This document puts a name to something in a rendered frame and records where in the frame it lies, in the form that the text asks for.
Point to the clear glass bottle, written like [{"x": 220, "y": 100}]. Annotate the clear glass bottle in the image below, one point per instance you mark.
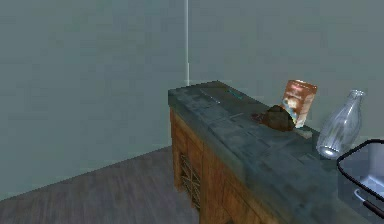
[{"x": 340, "y": 128}]

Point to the dark brown lumpy object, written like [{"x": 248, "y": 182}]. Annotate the dark brown lumpy object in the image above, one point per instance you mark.
[{"x": 276, "y": 118}]

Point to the orange cereal box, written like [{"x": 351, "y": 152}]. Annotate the orange cereal box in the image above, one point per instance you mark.
[{"x": 301, "y": 100}]

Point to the brown wooden kitchen counter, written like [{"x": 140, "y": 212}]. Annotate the brown wooden kitchen counter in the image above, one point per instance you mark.
[{"x": 240, "y": 156}]

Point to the grey sink with black rim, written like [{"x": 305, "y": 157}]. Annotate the grey sink with black rim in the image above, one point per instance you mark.
[{"x": 363, "y": 173}]

